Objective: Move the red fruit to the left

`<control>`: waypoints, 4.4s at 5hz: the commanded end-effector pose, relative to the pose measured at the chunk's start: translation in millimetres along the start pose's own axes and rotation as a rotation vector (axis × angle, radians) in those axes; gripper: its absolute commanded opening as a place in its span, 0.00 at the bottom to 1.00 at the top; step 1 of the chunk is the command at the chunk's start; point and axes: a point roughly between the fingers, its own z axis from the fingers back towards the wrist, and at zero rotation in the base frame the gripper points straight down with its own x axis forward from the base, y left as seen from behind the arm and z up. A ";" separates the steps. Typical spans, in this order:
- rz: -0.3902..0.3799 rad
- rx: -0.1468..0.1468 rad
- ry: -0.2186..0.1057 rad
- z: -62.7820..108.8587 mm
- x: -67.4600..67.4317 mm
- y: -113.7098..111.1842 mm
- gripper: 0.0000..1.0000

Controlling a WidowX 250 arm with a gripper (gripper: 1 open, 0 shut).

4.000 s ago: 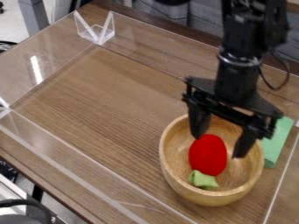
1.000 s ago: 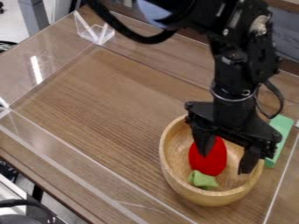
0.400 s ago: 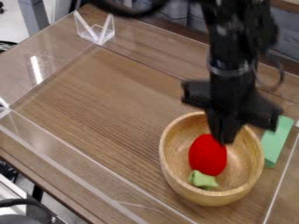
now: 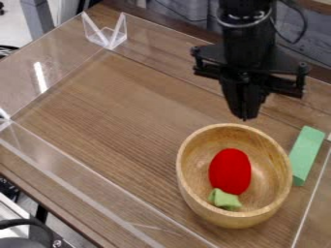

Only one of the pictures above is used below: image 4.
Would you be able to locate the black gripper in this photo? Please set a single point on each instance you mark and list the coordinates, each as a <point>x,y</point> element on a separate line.
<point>281,74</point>

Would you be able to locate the red plush fruit green stem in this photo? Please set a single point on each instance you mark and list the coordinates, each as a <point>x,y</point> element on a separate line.
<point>230,177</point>

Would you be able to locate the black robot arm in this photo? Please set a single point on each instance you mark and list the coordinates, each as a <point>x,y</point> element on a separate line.
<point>246,61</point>

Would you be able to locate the green rectangular block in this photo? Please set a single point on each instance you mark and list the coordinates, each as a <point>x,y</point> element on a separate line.
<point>303,153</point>

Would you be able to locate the wooden bowl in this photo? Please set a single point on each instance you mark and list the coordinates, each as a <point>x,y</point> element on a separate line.
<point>271,180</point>

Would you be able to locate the clear acrylic corner bracket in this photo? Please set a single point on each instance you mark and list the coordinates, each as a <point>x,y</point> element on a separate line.
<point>106,37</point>

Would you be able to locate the clear acrylic enclosure wall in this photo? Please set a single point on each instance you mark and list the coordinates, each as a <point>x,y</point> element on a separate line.
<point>95,119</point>

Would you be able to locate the black metal base plate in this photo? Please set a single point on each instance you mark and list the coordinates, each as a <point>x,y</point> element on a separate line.
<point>42,233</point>

